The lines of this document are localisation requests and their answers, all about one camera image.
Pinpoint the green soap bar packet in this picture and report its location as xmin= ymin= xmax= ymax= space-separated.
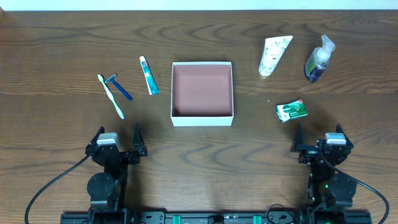
xmin=276 ymin=99 xmax=308 ymax=123

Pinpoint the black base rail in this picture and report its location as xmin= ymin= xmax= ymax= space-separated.
xmin=60 ymin=208 xmax=372 ymax=224

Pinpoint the blue disposable razor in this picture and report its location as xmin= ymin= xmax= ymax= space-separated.
xmin=105 ymin=73 xmax=133 ymax=101

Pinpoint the teal toothpaste tube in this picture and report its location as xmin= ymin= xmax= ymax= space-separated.
xmin=139 ymin=56 xmax=160 ymax=95

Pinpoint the white box with pink inside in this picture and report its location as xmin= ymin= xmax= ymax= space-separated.
xmin=170 ymin=62 xmax=234 ymax=127

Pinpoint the green white toothbrush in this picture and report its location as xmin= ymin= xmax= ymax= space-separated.
xmin=97 ymin=74 xmax=125 ymax=119

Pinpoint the white lotion tube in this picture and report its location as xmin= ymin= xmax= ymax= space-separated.
xmin=259 ymin=35 xmax=293 ymax=78

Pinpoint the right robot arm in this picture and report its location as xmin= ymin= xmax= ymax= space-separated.
xmin=290 ymin=124 xmax=357 ymax=223

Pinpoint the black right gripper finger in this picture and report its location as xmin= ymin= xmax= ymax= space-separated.
xmin=335 ymin=124 xmax=352 ymax=145
xmin=293 ymin=123 xmax=304 ymax=146

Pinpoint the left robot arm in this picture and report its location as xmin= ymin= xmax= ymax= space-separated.
xmin=85 ymin=124 xmax=147 ymax=224

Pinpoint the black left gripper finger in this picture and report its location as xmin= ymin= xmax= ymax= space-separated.
xmin=132 ymin=123 xmax=146 ymax=151
xmin=91 ymin=126 xmax=104 ymax=144

